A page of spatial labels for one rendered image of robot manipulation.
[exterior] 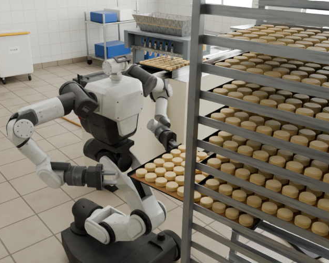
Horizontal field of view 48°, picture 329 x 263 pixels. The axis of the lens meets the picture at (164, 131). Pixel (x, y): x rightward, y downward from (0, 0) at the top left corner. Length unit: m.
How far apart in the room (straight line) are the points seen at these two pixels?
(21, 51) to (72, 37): 1.37
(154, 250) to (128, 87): 0.99
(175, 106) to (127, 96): 1.47
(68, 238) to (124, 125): 0.93
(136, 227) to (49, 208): 1.20
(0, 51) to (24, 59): 0.37
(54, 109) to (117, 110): 0.29
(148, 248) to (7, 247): 0.98
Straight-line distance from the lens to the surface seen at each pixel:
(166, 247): 2.27
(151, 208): 1.93
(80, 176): 1.60
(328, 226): 1.33
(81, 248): 2.34
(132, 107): 1.78
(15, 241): 2.76
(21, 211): 3.04
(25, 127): 1.54
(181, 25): 3.04
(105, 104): 1.70
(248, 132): 1.18
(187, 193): 1.38
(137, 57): 3.54
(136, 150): 3.07
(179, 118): 3.19
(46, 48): 6.99
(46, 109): 1.59
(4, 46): 6.03
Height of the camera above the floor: 1.71
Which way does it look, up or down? 24 degrees down
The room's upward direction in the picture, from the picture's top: 1 degrees clockwise
